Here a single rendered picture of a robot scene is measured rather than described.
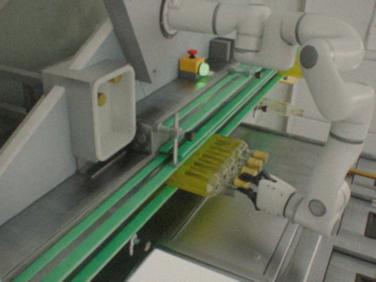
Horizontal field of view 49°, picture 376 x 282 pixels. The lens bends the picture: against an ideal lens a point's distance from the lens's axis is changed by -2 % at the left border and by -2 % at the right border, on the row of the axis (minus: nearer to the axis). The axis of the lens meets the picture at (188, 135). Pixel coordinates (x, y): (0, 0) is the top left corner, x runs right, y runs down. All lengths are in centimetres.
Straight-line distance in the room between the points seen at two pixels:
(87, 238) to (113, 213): 11
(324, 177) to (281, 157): 73
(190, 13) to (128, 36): 20
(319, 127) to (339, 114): 668
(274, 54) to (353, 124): 28
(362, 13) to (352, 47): 598
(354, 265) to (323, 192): 35
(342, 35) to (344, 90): 18
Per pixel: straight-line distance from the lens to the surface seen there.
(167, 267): 115
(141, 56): 123
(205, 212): 134
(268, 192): 119
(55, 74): 109
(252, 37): 121
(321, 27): 108
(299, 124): 770
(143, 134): 124
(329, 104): 96
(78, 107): 108
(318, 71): 97
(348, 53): 103
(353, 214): 153
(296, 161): 174
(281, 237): 129
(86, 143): 111
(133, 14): 115
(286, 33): 112
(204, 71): 156
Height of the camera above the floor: 144
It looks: 23 degrees down
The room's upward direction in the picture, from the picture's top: 105 degrees clockwise
